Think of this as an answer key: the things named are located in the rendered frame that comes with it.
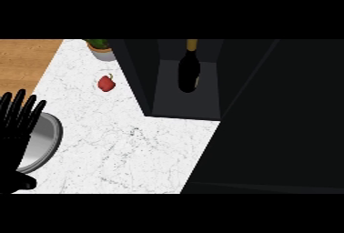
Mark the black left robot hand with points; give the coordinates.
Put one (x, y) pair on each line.
(13, 142)

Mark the dark grey cabinet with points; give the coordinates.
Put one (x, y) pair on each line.
(179, 91)

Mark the dark wine bottle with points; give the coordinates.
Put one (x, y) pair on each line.
(189, 69)

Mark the dark grey cabinet door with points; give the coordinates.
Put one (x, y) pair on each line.
(278, 127)

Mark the round silver metal plate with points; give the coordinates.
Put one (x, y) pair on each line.
(42, 142)

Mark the red bell pepper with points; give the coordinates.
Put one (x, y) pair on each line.
(106, 83)

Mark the potted green plant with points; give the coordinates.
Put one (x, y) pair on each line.
(101, 48)

